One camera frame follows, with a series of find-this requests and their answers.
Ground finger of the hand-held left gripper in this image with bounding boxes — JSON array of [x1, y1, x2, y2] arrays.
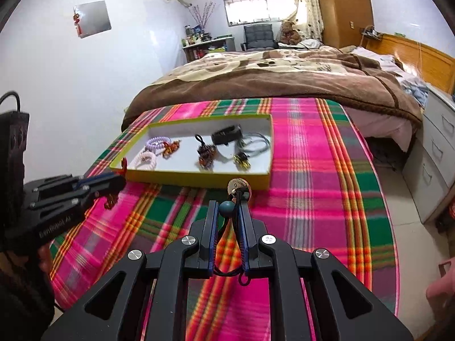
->
[[30, 188, 101, 221], [24, 171, 127, 204]]

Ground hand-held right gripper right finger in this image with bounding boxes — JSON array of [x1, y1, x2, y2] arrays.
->
[[237, 202, 415, 341]]

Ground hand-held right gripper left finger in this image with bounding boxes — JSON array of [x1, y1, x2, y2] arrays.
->
[[41, 201, 219, 341]]

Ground thin red cord bracelet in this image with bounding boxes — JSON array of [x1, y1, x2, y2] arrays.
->
[[104, 157, 129, 211]]

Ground black cord necklace teal bead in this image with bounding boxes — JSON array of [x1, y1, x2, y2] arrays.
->
[[213, 178, 252, 286]]

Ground pink spiral hair tie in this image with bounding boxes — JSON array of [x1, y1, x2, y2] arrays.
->
[[133, 150, 158, 170]]

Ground purple spiral hair tie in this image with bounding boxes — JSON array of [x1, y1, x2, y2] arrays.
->
[[146, 136, 168, 152]]

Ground yellow cardboard box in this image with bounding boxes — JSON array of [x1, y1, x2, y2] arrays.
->
[[109, 114, 274, 190]]

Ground red gold braided bracelet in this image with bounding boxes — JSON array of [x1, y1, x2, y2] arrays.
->
[[162, 141, 183, 159]]

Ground gold chain bracelet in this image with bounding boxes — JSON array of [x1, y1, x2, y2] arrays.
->
[[232, 152, 252, 170]]

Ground dark beaded bracelet black loop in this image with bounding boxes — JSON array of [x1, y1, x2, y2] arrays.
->
[[194, 134, 217, 157]]

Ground black leather band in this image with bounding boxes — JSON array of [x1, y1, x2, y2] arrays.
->
[[211, 124, 245, 147]]

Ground person's left forearm dark sleeve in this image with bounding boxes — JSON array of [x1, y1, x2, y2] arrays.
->
[[0, 251, 57, 341]]

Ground person's left hand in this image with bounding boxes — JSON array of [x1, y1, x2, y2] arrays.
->
[[36, 244, 53, 268]]

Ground pink green plaid blanket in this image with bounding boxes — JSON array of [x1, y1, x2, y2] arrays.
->
[[50, 97, 399, 341]]

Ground shelf with bottles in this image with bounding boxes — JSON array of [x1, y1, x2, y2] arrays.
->
[[182, 25, 235, 63]]

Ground brown patterned blanket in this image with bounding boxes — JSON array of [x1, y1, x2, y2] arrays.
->
[[121, 44, 423, 132]]

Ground pale pink bedsheet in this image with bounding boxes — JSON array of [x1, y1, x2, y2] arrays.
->
[[355, 112, 423, 151]]

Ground dried branches decoration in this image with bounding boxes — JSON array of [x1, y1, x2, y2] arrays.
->
[[188, 2, 217, 31]]

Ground pink plastic stool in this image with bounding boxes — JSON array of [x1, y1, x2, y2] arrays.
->
[[426, 259, 455, 313]]

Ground grey padded chair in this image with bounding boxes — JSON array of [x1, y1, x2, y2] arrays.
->
[[241, 24, 278, 51]]

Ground grey drawer cabinet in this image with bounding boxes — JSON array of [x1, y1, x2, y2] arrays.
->
[[402, 87, 455, 223]]

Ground white pillow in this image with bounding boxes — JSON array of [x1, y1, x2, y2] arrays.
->
[[279, 39, 322, 49]]

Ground brown teddy bear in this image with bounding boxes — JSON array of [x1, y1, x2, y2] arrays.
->
[[279, 21, 302, 45]]

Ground window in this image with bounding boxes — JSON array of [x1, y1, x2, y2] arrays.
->
[[224, 0, 308, 26]]

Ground blue white clothes pile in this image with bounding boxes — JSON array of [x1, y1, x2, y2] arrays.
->
[[382, 55, 432, 107]]

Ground spotted curtain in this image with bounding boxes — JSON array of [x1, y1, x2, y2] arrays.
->
[[288, 0, 324, 41]]

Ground wooden wardrobe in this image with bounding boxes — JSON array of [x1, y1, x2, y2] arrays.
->
[[313, 0, 374, 48]]

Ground wooden headboard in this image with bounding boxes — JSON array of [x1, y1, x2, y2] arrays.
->
[[373, 33, 455, 95]]

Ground black cable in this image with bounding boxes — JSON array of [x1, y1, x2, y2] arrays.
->
[[0, 92, 21, 113]]

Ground grey blue cord necklace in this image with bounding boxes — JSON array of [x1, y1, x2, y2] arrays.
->
[[236, 133, 271, 157]]

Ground metal wall panel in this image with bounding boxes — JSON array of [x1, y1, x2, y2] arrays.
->
[[73, 1, 112, 39]]

